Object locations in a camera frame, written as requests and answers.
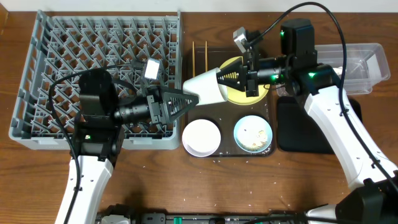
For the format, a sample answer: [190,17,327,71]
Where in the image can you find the white paper cup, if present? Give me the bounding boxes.
[183,67,228,106]

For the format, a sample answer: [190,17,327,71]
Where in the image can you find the light blue bowl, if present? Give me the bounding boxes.
[233,115,273,154]

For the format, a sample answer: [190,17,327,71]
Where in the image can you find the rice and food scraps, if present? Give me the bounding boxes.
[239,129,268,151]

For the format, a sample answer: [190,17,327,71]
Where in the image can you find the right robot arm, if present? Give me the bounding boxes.
[216,19,397,223]

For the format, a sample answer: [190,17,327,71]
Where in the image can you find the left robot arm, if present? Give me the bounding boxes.
[56,68,199,223]

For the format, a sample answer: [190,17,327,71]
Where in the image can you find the black rectangular waste tray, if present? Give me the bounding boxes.
[276,96,363,155]

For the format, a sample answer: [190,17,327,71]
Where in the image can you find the yellow round plate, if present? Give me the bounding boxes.
[220,56,270,106]

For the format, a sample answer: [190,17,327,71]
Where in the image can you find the dark brown serving tray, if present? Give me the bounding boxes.
[183,47,277,158]

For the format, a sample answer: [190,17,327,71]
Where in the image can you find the pink white bowl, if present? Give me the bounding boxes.
[182,119,221,157]

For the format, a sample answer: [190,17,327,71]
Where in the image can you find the left wooden chopstick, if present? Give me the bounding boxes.
[192,41,196,78]

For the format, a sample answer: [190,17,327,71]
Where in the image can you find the grey plastic dish rack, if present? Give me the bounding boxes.
[9,11,183,150]

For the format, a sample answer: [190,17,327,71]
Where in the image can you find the clear plastic bin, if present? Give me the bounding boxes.
[315,43,391,95]

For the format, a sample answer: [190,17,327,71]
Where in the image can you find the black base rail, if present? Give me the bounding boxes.
[94,204,307,224]

